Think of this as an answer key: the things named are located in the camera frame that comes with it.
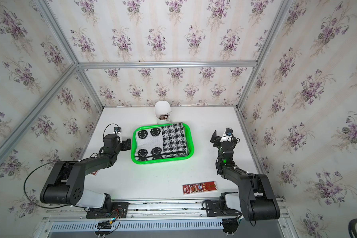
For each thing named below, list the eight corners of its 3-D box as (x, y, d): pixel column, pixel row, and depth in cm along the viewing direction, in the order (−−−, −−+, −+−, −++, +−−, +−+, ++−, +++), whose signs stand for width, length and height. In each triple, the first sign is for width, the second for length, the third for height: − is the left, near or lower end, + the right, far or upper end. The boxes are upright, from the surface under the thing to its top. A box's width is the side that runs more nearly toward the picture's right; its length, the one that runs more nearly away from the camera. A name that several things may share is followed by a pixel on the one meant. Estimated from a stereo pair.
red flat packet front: (183, 194, 80) (183, 193, 78) (182, 186, 83) (182, 184, 81) (216, 190, 82) (217, 189, 80) (214, 181, 85) (215, 180, 83)
